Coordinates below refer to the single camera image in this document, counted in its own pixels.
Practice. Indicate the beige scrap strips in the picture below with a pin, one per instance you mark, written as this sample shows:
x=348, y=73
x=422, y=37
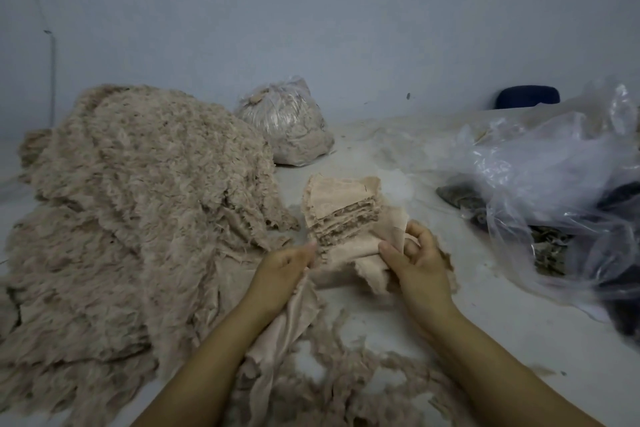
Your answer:
x=330, y=377

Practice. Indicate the blue chair back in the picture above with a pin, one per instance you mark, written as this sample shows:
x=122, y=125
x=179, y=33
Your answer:
x=527, y=96

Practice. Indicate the clear bag of beige scraps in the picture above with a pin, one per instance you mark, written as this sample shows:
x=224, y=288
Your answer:
x=288, y=121

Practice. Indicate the stack of sorted beige pieces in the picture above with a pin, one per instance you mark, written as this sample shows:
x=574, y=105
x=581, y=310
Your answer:
x=342, y=207

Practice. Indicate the person's left hand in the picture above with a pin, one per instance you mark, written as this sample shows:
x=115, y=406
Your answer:
x=275, y=280

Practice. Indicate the person's right hand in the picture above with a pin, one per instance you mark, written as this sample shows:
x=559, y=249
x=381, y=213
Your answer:
x=422, y=277

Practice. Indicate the beige fabric piece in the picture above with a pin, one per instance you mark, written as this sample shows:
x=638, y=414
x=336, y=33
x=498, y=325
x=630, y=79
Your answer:
x=360, y=249

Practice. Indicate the person's left forearm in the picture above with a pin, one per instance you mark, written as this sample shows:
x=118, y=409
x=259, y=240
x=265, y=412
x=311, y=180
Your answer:
x=200, y=382

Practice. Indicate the person's right forearm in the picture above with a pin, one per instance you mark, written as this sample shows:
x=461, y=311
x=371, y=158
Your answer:
x=510, y=382

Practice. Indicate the large clear plastic bag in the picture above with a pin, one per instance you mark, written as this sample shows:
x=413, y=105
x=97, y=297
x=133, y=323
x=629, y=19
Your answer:
x=555, y=177

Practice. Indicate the large pile beige fabric scraps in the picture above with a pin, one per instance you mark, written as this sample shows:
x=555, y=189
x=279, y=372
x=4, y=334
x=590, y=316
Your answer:
x=130, y=221

